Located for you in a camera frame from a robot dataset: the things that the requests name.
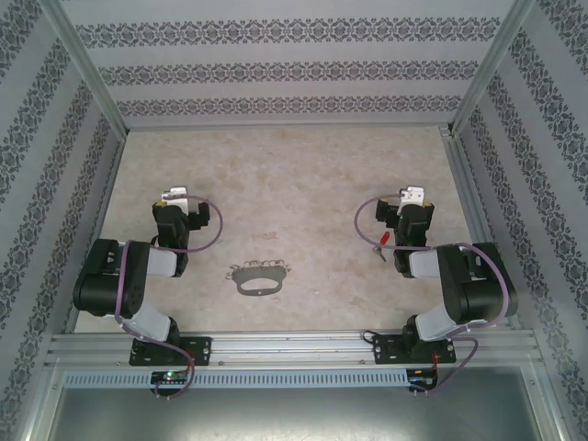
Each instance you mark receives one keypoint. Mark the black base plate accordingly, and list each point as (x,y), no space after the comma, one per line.
(202,349)
(386,349)

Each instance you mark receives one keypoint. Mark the right small circuit board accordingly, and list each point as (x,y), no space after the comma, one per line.
(420,379)

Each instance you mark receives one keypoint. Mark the aluminium frame post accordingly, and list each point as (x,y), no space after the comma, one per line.
(87,69)
(544,404)
(489,69)
(41,404)

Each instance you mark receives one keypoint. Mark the grey keyring holder with rings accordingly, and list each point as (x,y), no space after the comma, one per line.
(257,274)

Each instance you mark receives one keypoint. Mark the left small circuit board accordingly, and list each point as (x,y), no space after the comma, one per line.
(170,376)

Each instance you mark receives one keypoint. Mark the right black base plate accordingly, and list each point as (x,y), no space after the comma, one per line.
(386,349)

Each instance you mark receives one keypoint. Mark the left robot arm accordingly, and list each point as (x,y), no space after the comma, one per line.
(110,285)

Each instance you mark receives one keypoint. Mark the aluminium side rail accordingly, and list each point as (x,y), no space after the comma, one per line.
(106,184)

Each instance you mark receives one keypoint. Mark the aluminium back rail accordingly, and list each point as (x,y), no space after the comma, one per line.
(294,127)

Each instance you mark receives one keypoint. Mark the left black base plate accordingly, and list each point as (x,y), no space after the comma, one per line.
(202,349)

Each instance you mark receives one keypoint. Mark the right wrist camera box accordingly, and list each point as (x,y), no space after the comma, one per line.
(413,194)

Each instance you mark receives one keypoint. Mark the metal corner bracket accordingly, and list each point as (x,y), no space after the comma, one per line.
(445,132)

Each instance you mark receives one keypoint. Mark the small circuit board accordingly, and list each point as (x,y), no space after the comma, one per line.
(420,379)
(170,376)

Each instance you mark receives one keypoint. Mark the aluminium mounting rail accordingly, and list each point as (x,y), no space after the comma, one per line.
(294,344)

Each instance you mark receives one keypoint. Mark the grey metal sheet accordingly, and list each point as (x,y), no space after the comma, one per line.
(294,413)

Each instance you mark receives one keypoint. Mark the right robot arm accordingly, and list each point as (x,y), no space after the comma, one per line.
(482,294)

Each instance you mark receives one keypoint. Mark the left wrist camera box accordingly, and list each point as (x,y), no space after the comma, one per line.
(177,195)

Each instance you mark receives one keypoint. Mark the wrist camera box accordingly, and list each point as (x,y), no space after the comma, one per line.
(413,194)
(177,195)

